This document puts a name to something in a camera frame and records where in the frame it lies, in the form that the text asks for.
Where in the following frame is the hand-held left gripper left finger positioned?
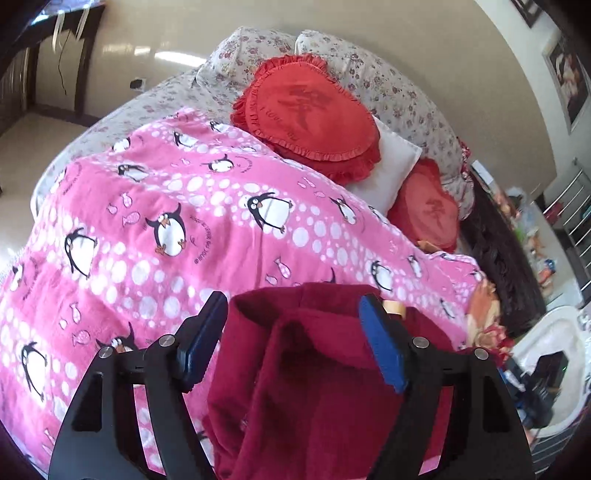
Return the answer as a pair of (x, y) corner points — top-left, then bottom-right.
(48, 291), (229, 480)

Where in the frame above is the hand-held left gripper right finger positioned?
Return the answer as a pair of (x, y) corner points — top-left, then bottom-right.
(359, 294), (536, 480)

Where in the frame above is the maroon fleece garment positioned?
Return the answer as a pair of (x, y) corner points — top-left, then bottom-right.
(206, 282), (462, 480)

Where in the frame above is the red and cream blanket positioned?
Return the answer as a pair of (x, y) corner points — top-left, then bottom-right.
(462, 272), (514, 365)

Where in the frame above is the dark wooden nightstand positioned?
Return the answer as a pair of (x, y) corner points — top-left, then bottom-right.
(457, 185), (550, 342)

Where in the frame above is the small red heart pillow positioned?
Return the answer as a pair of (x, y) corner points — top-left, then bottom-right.
(387, 158), (460, 254)

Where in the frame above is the pile of small household items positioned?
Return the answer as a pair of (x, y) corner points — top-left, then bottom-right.
(489, 185), (570, 296)

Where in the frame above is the pink penguin print blanket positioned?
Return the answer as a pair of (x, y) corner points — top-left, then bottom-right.
(0, 107), (485, 476)

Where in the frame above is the white pillow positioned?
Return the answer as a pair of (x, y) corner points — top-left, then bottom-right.
(348, 115), (423, 215)

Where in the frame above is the metal rack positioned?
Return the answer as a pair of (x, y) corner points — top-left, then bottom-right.
(542, 157), (591, 305)

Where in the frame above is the red patterned cloth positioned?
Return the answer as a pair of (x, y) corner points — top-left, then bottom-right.
(458, 140), (477, 185)

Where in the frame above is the large red heart pillow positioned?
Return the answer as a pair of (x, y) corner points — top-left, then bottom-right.
(231, 54), (383, 182)

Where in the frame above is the floral bed sheet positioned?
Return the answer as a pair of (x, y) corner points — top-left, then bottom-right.
(30, 69), (232, 217)

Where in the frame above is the large floral pillow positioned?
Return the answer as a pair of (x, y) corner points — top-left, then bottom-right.
(295, 30), (476, 220)

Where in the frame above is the small floral pillow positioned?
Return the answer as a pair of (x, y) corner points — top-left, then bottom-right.
(196, 25), (301, 109)

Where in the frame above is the dark wooden wardrobe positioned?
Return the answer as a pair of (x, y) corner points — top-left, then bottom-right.
(0, 0), (107, 134)

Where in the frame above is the large framed wall picture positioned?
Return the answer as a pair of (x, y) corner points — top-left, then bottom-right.
(542, 32), (591, 134)

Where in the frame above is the hanging black cable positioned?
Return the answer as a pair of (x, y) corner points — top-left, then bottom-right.
(54, 14), (78, 97)

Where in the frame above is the small framed wall picture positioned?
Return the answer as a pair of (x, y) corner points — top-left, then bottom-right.
(510, 0), (544, 28)

